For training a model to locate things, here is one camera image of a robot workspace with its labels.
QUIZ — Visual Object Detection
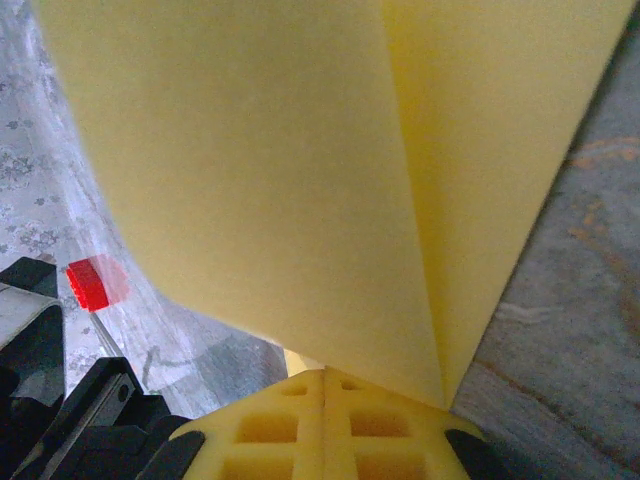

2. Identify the red toy brick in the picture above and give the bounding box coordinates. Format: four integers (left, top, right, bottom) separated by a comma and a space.
65, 254, 131, 314

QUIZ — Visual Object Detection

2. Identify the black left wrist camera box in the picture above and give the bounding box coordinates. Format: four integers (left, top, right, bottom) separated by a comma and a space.
0, 257, 66, 401

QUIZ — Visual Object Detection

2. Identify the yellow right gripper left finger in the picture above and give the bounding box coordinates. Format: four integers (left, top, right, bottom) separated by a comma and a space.
147, 367, 326, 480

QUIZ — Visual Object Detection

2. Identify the yellow square paper sheet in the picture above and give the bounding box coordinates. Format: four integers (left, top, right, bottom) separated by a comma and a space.
29, 0, 640, 406

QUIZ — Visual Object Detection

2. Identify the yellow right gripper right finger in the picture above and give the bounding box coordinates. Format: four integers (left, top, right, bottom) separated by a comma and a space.
323, 368, 516, 480

